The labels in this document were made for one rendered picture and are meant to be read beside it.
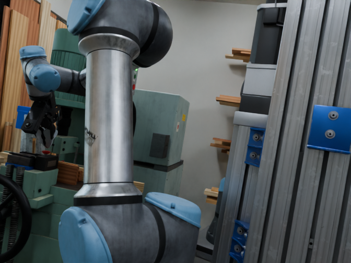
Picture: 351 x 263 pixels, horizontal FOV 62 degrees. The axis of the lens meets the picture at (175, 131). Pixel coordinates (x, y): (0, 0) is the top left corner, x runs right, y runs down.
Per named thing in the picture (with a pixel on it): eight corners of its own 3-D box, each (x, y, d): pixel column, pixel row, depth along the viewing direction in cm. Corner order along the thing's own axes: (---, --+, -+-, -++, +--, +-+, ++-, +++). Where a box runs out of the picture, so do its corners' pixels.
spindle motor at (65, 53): (34, 102, 117) (46, 25, 117) (58, 106, 134) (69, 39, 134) (74, 108, 114) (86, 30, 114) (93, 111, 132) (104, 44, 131)
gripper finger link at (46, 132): (62, 142, 111) (59, 121, 106) (53, 151, 106) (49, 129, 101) (55, 141, 112) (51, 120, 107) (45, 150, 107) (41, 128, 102)
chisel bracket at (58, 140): (43, 155, 120) (46, 134, 120) (61, 153, 134) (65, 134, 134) (59, 158, 119) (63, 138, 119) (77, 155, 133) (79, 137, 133)
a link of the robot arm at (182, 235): (206, 270, 58) (217, 203, 58) (153, 286, 49) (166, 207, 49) (167, 244, 67) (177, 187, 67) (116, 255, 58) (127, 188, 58)
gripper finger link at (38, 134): (55, 141, 112) (51, 120, 107) (45, 150, 107) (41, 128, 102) (47, 140, 112) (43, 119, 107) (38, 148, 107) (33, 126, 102)
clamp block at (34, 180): (-5, 191, 100) (-1, 165, 100) (21, 184, 113) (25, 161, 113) (33, 199, 98) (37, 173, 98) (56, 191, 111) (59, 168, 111)
